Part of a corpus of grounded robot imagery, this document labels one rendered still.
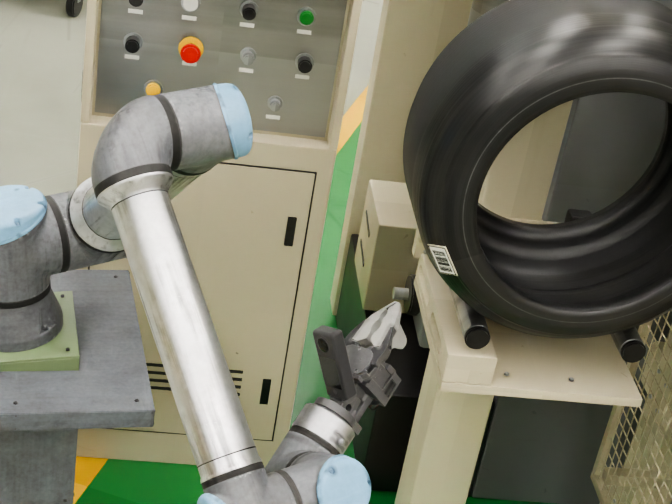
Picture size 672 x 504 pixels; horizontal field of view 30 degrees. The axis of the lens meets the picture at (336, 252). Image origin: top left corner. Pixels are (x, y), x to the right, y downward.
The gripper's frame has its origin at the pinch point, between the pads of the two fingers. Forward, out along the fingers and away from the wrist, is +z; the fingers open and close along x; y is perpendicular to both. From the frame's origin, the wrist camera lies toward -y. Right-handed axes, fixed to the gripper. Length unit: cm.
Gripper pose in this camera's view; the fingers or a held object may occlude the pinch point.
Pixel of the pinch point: (391, 306)
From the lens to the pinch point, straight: 199.7
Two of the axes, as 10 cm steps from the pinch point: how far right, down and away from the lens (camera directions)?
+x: 6.8, 1.4, -7.2
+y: 5.1, 6.1, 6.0
